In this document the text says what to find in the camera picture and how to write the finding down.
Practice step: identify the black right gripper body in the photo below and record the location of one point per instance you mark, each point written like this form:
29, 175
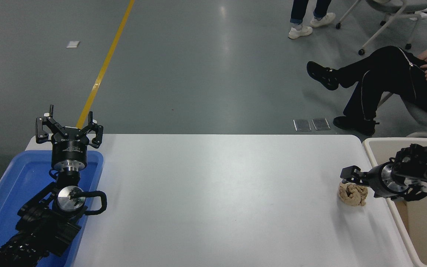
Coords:
376, 181

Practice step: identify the metal floor plate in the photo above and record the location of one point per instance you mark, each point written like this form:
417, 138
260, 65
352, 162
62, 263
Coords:
302, 125
321, 124

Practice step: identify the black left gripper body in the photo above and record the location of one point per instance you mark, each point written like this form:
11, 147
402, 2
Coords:
69, 151

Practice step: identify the brown cardboard piece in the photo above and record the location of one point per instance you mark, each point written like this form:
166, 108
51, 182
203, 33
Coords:
402, 215

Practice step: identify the blue plastic tray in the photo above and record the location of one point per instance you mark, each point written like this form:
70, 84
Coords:
20, 174

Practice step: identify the white paper scrap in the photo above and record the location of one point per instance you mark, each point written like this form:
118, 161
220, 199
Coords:
73, 44

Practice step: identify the standing person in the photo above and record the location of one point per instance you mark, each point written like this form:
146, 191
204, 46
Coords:
310, 15

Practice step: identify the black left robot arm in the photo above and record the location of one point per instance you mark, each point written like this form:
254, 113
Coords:
39, 226

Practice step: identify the seated person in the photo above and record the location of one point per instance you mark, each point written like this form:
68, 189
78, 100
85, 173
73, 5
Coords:
387, 70

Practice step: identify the white frame wheeled chair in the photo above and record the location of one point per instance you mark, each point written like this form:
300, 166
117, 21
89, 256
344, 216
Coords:
387, 15

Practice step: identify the grey seat chair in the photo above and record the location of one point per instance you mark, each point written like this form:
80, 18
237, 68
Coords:
426, 115

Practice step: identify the tan paper ball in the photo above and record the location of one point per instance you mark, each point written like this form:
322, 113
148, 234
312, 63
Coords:
353, 194

